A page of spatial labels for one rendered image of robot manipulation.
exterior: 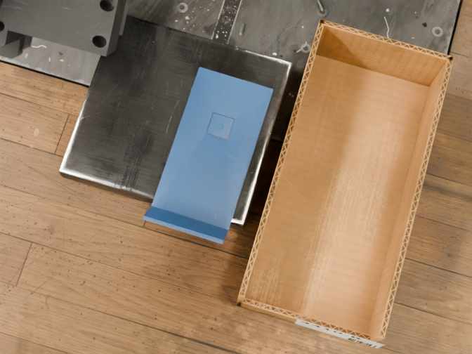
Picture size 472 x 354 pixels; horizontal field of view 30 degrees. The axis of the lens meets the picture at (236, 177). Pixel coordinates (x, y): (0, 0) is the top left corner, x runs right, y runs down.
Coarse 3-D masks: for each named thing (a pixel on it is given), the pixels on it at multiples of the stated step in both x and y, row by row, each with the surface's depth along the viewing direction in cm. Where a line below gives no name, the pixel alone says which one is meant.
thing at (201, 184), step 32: (192, 96) 79; (224, 96) 79; (256, 96) 79; (192, 128) 78; (256, 128) 78; (192, 160) 77; (224, 160) 78; (160, 192) 77; (192, 192) 77; (224, 192) 77; (160, 224) 73; (192, 224) 75; (224, 224) 76
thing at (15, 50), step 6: (0, 0) 60; (0, 6) 60; (12, 42) 65; (18, 42) 65; (0, 48) 65; (6, 48) 65; (12, 48) 65; (18, 48) 65; (0, 54) 65; (6, 54) 65; (12, 54) 65; (18, 54) 65
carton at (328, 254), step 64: (320, 64) 82; (384, 64) 80; (448, 64) 76; (320, 128) 81; (384, 128) 81; (320, 192) 79; (384, 192) 79; (256, 256) 77; (320, 256) 77; (384, 256) 78; (320, 320) 74; (384, 320) 70
